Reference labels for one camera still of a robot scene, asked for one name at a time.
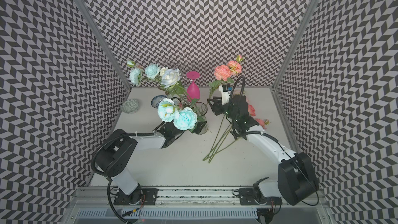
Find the pink ranunculus spray stem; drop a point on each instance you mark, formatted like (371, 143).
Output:
(225, 73)

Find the aluminium corner frame post right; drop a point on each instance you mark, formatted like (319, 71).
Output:
(296, 41)

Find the blue floral ceramic bowl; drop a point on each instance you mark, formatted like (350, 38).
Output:
(155, 102)

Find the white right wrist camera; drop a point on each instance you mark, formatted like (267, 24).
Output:
(225, 93)

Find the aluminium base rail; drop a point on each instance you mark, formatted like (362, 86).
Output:
(192, 205)

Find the teal and white flower spray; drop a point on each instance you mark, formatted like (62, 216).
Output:
(152, 73)

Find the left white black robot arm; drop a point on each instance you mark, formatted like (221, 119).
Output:
(132, 161)

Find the clear glass vase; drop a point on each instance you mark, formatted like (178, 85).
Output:
(201, 110)

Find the peach pink peony stem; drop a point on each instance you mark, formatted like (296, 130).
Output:
(217, 146)

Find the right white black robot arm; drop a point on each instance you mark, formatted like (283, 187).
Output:
(296, 179)

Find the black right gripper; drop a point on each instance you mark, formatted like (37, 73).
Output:
(217, 104)

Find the magenta wine glass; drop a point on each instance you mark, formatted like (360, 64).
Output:
(193, 90)

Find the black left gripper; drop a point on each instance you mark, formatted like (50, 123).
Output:
(198, 128)

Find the aluminium corner frame post left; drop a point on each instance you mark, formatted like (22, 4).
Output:
(101, 40)

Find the aluminium corner frame post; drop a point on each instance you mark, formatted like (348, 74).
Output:
(101, 40)
(296, 41)

